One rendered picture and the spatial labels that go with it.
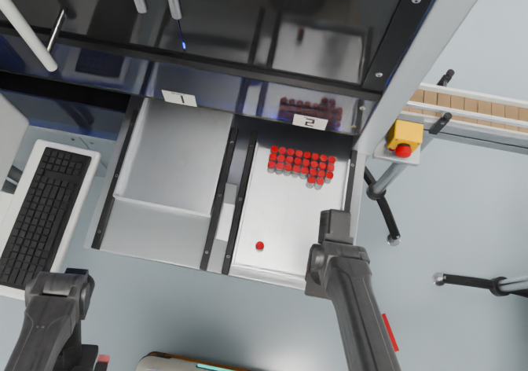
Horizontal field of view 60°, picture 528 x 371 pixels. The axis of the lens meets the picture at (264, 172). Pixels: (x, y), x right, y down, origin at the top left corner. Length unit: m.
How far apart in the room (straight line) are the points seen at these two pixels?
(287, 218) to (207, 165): 0.27
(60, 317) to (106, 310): 1.46
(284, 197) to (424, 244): 1.13
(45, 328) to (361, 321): 0.42
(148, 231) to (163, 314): 0.90
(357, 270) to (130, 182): 0.77
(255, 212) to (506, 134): 0.73
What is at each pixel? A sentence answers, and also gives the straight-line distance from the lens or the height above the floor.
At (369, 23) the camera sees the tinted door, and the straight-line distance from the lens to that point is 0.86.
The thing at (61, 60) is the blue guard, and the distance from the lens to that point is 1.24.
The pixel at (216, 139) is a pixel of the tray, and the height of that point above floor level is 0.88.
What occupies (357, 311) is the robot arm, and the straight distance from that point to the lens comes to 0.63.
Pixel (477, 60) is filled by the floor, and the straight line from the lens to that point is 2.76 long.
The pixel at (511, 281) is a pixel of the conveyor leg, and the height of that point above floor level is 0.25.
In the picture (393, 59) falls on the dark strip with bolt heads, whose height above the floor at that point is 1.34.
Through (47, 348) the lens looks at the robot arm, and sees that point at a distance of 0.69.
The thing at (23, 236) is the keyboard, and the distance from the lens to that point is 1.42.
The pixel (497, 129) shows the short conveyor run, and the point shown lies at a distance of 1.44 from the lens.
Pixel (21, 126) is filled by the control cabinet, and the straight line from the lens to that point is 1.52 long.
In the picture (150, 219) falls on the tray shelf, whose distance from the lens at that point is 1.26.
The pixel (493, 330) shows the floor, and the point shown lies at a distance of 2.33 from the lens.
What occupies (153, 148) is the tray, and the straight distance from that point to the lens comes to 1.32.
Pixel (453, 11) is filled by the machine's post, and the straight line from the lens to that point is 0.82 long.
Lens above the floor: 2.08
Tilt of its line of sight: 71 degrees down
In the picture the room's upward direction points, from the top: 5 degrees clockwise
